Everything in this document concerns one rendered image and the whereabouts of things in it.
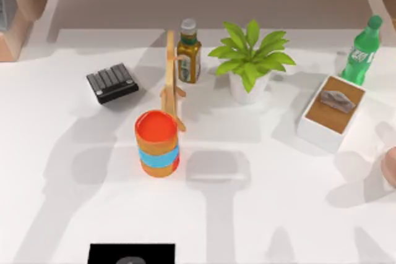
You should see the stack of coloured rings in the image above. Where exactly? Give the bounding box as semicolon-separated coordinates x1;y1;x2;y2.
134;109;181;179

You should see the wooden cup stand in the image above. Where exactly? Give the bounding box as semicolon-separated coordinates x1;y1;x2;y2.
159;30;188;132

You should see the olive oil bottle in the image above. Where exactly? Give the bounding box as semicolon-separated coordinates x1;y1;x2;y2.
176;18;202;85

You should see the green plant in white pot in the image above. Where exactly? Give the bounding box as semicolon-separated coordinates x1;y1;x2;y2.
207;19;297;105

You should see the black stapler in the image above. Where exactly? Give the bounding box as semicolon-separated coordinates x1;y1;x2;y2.
86;63;139;105

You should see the white and wooden tissue box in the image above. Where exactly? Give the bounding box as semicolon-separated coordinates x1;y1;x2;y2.
297;75;367;154

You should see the black square pad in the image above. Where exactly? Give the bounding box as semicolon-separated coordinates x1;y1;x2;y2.
88;243;176;264

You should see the green bottle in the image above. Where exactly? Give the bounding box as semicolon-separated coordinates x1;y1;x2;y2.
340;15;384;86

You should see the pale pink rounded object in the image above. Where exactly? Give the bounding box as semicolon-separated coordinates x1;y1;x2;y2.
381;145;396;188

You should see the grey panel with white frame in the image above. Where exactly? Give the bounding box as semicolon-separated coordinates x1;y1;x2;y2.
0;0;27;33

